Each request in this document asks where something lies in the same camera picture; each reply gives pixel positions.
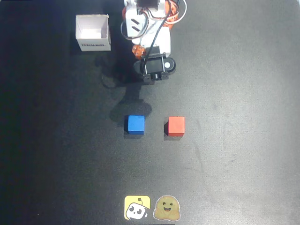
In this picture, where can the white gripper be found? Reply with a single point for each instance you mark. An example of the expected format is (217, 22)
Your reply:
(162, 44)

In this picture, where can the red cube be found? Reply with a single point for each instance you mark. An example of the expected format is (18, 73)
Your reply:
(176, 126)

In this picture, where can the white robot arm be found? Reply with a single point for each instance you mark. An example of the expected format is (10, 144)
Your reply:
(134, 14)

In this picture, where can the white cardboard box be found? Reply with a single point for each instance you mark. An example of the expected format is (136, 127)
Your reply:
(93, 32)

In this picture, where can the blue cube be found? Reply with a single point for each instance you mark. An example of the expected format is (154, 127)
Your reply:
(136, 124)

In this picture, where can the yellow robot face sticker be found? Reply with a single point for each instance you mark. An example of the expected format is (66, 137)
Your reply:
(137, 207)

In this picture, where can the hugging face emoji sticker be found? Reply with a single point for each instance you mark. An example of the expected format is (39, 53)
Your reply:
(167, 208)

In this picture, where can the black gripper-mounted camera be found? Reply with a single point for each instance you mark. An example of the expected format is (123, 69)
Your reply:
(154, 66)

